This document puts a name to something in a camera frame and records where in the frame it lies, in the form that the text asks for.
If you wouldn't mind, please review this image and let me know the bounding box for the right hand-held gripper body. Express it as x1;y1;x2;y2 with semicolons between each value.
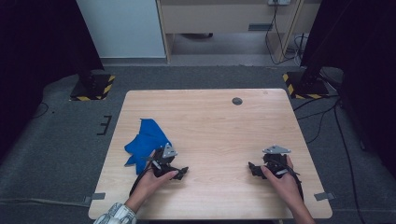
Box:
262;145;292;178

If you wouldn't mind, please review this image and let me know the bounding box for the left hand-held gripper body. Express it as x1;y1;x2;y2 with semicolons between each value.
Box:
151;143;178;178

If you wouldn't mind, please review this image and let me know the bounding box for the blue cloth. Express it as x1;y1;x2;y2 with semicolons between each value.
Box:
123;118;173;175

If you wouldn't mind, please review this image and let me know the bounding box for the person's right hand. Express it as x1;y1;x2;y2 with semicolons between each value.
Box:
260;155;304;205

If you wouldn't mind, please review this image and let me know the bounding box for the person's left hand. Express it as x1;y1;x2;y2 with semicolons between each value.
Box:
132;168;179;206

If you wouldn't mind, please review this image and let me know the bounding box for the grey tape strip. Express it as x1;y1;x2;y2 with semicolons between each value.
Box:
83;192;106;205
313;191;337;202

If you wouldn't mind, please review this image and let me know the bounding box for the black stand with striped base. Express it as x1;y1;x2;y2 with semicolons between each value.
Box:
282;66;331;100
69;69;117;102

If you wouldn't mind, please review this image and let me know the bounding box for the grey desk label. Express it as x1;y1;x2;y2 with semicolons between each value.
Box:
247;22;274;32

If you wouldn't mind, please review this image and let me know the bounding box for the white cabinet panel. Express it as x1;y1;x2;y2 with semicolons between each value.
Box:
76;0;167;59

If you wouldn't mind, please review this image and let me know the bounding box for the black curtain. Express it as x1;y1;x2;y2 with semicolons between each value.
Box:
300;0;396;171
0;0;105;160

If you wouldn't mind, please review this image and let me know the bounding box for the light wooden desk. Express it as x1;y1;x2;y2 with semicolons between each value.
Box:
155;0;322;64

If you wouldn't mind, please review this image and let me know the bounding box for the right hand-held gripper cable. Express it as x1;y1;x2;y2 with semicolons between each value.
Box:
274;159;304;201

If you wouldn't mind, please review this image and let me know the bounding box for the hand-held gripper cable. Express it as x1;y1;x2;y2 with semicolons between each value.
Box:
128;161;157;197
274;159;304;201

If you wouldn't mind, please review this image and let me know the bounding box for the left hand-held gripper cable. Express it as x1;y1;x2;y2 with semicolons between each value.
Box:
128;161;157;197

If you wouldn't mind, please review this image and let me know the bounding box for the long black floor cable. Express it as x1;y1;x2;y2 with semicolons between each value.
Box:
333;102;360;224

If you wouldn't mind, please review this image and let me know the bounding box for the black hanging power cable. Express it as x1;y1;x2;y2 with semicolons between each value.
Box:
264;0;304;66

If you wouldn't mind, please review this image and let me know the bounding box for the thin black floor cable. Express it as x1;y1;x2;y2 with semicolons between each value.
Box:
31;101;50;119

